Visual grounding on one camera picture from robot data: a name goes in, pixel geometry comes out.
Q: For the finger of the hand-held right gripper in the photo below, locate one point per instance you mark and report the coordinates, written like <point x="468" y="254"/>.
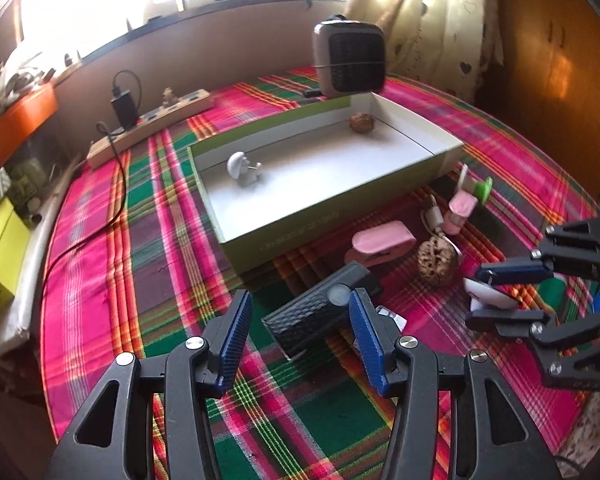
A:
<point x="515" y="270"/>
<point x="505" y="319"/>

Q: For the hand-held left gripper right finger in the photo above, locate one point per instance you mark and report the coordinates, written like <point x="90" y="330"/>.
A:
<point x="362" y="330"/>

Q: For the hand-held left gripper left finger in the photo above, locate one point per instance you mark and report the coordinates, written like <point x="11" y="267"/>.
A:
<point x="235" y="330"/>

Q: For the white round case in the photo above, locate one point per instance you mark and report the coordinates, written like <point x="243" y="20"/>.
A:
<point x="490" y="296"/>

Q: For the black textured speaker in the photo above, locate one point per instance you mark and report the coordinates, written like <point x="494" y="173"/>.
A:
<point x="310" y="320"/>

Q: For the large brown walnut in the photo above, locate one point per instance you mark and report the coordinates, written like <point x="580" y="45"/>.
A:
<point x="436" y="262"/>

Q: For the green white spool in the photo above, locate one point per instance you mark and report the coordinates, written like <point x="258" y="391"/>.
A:
<point x="482" y="191"/>

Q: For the shallow green cardboard box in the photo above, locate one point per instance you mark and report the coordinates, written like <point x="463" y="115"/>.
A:
<point x="330" y="170"/>

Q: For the small pink white object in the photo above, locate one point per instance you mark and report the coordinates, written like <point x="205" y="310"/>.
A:
<point x="461" y="207"/>

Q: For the plaid tablecloth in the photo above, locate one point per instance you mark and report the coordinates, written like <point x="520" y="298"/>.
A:
<point x="145" y="260"/>

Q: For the white mushroom figure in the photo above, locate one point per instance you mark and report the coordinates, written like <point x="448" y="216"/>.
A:
<point x="242" y="167"/>

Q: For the small brown walnut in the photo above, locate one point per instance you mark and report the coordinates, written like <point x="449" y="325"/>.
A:
<point x="361" y="123"/>

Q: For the brown wooden cabinet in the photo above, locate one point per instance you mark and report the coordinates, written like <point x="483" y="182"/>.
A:
<point x="545" y="60"/>

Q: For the beige power strip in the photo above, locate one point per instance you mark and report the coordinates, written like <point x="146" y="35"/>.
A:
<point x="150" y="120"/>

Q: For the white plug adapter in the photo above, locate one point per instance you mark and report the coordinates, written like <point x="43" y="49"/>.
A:
<point x="168" y="97"/>

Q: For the yellow-green box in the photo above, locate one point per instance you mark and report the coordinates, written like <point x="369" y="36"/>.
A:
<point x="0" y="265"/>

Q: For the cream curtain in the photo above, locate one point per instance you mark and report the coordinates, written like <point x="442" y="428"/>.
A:
<point x="430" y="15"/>

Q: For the grey space heater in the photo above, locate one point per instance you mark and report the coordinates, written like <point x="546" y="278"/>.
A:
<point x="350" y="55"/>

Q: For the orange box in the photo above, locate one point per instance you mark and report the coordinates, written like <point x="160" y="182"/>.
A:
<point x="15" y="120"/>

